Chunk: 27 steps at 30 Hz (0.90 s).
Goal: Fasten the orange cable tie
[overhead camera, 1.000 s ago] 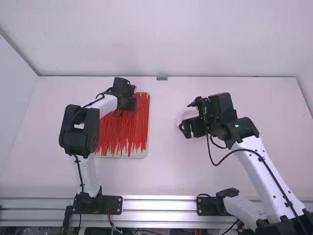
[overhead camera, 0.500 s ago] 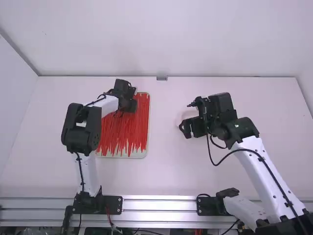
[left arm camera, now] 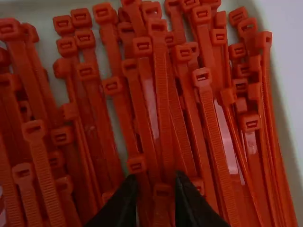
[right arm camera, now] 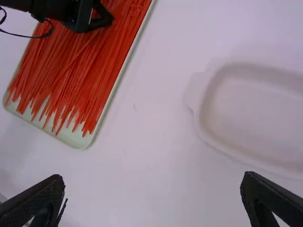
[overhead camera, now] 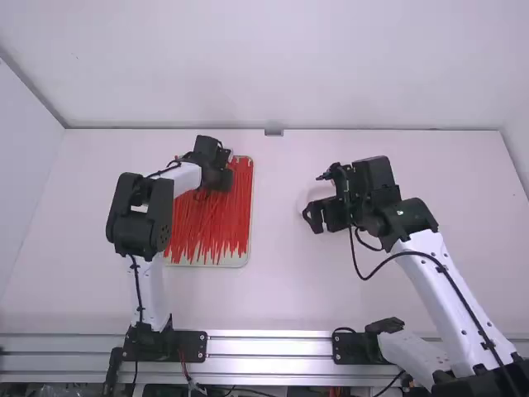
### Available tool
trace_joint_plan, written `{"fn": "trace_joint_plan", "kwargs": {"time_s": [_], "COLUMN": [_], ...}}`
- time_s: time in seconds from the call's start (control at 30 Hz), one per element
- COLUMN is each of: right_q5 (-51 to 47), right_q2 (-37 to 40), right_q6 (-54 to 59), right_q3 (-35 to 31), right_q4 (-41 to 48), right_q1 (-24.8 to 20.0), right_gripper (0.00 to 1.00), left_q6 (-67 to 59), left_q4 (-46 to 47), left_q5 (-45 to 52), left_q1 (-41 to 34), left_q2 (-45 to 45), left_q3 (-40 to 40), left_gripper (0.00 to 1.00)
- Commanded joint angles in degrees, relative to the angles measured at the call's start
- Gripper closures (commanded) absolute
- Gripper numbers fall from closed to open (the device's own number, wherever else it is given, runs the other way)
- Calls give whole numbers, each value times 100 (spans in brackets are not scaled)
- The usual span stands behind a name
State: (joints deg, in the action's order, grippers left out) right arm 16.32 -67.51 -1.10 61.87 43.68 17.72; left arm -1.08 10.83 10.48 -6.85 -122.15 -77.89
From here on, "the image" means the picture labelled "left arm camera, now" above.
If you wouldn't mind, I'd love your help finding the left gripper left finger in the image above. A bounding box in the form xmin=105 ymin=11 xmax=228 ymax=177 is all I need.
xmin=84 ymin=175 xmax=140 ymax=227

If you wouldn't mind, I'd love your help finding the pale tray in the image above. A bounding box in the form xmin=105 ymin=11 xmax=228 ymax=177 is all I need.
xmin=0 ymin=0 xmax=303 ymax=227

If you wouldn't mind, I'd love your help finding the row of orange cable ties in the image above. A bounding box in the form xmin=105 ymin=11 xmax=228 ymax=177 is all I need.
xmin=0 ymin=0 xmax=299 ymax=227

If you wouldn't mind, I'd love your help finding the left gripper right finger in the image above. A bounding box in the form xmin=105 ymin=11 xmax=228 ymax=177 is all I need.
xmin=174 ymin=171 xmax=232 ymax=227

